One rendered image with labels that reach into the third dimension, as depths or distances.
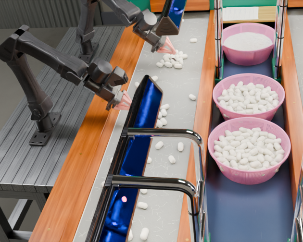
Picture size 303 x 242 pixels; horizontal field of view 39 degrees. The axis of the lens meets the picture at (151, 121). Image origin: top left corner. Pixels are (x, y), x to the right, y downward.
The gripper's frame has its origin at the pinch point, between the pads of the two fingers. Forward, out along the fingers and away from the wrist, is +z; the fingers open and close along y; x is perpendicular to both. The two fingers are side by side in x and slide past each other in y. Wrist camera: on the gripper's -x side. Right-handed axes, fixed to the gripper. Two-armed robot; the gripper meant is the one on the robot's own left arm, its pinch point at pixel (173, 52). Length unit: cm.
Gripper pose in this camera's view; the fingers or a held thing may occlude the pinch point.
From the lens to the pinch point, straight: 184.7
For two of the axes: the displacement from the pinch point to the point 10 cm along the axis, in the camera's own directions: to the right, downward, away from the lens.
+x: -5.5, 5.7, 6.1
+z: 8.2, 5.2, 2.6
